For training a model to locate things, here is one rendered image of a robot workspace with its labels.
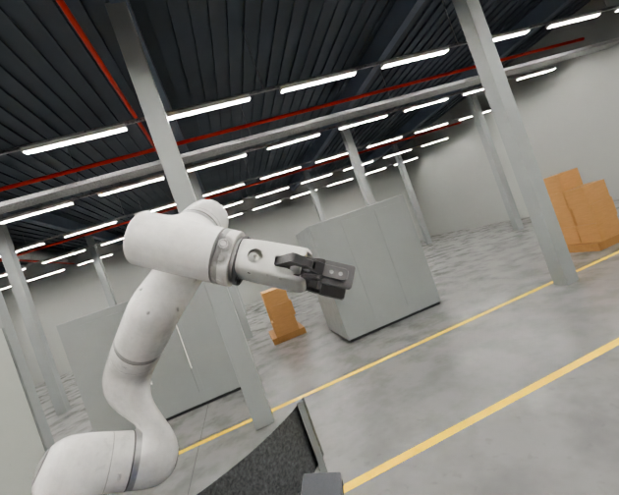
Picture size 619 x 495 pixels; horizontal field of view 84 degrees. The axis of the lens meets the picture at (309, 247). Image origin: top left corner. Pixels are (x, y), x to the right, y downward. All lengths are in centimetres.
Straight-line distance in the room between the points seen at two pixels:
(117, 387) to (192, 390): 559
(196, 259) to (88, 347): 607
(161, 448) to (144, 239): 43
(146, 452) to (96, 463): 8
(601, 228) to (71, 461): 832
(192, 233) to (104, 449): 44
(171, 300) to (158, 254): 13
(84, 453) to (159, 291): 31
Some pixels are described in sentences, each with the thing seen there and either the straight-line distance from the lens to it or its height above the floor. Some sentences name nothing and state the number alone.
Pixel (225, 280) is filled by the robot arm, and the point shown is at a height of 185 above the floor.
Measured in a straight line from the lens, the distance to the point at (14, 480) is 229.
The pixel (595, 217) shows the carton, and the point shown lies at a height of 61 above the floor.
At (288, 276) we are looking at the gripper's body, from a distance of 45.
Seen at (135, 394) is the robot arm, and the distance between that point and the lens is 78.
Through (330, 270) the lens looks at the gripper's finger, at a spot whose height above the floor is 182.
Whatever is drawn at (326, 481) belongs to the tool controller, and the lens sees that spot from 114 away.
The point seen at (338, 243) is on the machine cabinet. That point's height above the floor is 178.
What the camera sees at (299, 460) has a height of 69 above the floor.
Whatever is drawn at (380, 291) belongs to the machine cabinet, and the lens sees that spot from 653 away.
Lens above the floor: 186
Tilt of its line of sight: level
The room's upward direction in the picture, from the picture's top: 20 degrees counter-clockwise
